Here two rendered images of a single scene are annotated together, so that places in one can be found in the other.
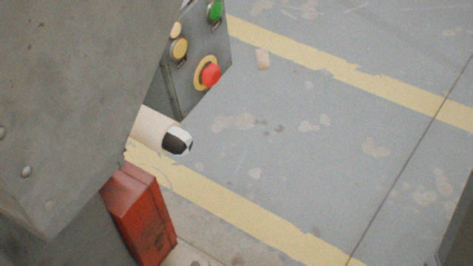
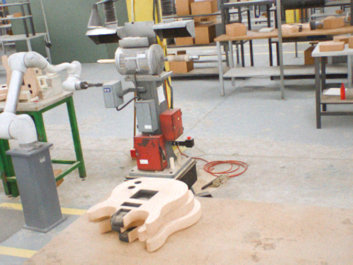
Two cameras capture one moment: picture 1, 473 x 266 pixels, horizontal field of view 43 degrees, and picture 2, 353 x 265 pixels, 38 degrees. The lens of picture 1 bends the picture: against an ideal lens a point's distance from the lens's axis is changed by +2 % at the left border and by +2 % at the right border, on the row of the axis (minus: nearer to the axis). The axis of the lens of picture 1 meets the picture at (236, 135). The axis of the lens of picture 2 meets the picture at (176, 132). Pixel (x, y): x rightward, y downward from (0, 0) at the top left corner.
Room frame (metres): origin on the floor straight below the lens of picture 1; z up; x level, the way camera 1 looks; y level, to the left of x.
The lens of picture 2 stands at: (4.88, -0.60, 1.94)
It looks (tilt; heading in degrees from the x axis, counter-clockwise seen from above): 17 degrees down; 164
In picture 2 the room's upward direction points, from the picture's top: 7 degrees counter-clockwise
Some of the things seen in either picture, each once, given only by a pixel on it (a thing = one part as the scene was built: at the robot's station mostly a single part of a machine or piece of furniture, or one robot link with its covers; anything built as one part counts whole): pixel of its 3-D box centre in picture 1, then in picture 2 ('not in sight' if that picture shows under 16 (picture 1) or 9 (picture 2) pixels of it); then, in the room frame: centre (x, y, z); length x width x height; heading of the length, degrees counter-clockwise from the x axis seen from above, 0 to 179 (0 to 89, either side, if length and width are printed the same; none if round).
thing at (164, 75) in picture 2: not in sight; (149, 75); (0.62, 0.42, 1.11); 0.36 x 0.24 x 0.04; 50
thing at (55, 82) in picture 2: not in sight; (46, 85); (-0.25, -0.42, 1.02); 0.27 x 0.15 x 0.17; 49
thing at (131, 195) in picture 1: (111, 199); (150, 149); (0.75, 0.31, 0.49); 0.25 x 0.12 x 0.37; 50
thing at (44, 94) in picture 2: not in sight; (36, 93); (-0.14, -0.52, 0.98); 0.27 x 0.16 x 0.09; 49
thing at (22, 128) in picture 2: not in sight; (23, 128); (0.67, -0.69, 0.87); 0.18 x 0.16 x 0.22; 51
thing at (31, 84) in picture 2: not in sight; (21, 78); (-0.02, -0.63, 1.17); 0.35 x 0.04 x 0.40; 48
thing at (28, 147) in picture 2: not in sight; (30, 144); (0.69, -0.67, 0.73); 0.22 x 0.18 x 0.06; 42
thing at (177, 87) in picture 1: (135, 49); (122, 96); (0.71, 0.14, 0.99); 0.24 x 0.21 x 0.26; 50
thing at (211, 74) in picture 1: (206, 73); not in sight; (0.65, 0.03, 0.97); 0.04 x 0.04 x 0.04; 50
